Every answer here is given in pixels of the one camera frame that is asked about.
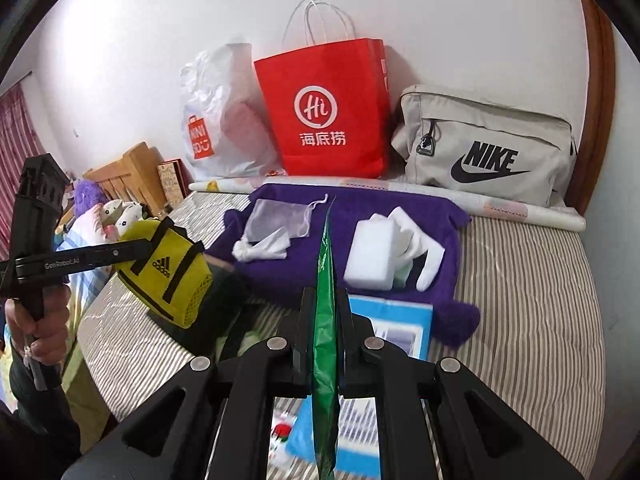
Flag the white mesh drawstring pouch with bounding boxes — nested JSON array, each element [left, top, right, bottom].
[[243, 194, 329, 243]]

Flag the purple plush toy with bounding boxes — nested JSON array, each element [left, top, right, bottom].
[[74, 179, 110, 218]]

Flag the pink striped curtain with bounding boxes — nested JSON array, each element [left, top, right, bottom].
[[0, 84, 44, 259]]

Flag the white tissue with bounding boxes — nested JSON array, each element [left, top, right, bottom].
[[232, 228, 291, 262]]

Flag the striped quilted mattress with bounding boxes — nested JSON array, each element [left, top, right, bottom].
[[77, 217, 605, 474]]

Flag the grey Nike pouch bag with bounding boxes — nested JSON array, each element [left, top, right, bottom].
[[392, 84, 576, 207]]

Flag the white socks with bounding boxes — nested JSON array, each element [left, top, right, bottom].
[[388, 207, 446, 292]]

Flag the purple towel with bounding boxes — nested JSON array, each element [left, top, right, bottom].
[[204, 183, 483, 350]]

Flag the red paper shopping bag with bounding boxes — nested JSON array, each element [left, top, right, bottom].
[[252, 0, 393, 180]]

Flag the blue white tissue box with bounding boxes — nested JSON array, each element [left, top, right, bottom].
[[284, 294, 434, 480]]

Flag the spotted plush toy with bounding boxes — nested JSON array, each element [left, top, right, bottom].
[[100, 200, 143, 242]]

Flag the person left hand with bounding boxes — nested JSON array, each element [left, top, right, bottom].
[[6, 285, 70, 366]]

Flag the green wet wipes pack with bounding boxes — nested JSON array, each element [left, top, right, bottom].
[[311, 206, 340, 479]]

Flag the white sponge block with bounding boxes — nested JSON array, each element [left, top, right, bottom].
[[344, 218, 399, 292]]

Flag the wooden headboard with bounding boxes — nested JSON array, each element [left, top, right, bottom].
[[84, 142, 167, 218]]

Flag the white Miniso plastic bag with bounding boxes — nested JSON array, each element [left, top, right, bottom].
[[180, 42, 283, 180]]

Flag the brown wooden door frame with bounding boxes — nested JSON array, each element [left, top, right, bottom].
[[565, 0, 616, 214]]

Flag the yellow Adidas mini bag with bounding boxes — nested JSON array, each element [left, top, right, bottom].
[[115, 217, 213, 328]]

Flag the small white snack packet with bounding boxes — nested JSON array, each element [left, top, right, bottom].
[[268, 411, 296, 469]]

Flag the patterned notebook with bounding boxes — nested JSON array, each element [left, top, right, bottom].
[[156, 158, 191, 209]]

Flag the rolled printed paper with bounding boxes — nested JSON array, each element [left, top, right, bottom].
[[189, 176, 587, 233]]

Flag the green bed sheet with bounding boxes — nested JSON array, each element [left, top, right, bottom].
[[62, 344, 118, 454]]

